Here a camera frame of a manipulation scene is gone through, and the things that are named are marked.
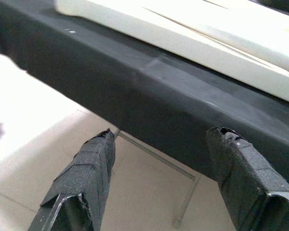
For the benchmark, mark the white plastic table top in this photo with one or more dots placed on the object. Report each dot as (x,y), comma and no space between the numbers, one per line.
(183,41)

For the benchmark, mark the grey metal table frame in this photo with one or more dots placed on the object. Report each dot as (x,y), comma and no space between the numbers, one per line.
(159,157)

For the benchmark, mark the black tablecloth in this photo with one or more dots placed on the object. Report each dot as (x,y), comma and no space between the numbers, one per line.
(110,84)

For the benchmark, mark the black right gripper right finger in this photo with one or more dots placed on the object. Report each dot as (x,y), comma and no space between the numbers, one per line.
(245,180)

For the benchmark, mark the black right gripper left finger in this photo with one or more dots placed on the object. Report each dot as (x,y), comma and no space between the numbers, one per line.
(86,180)

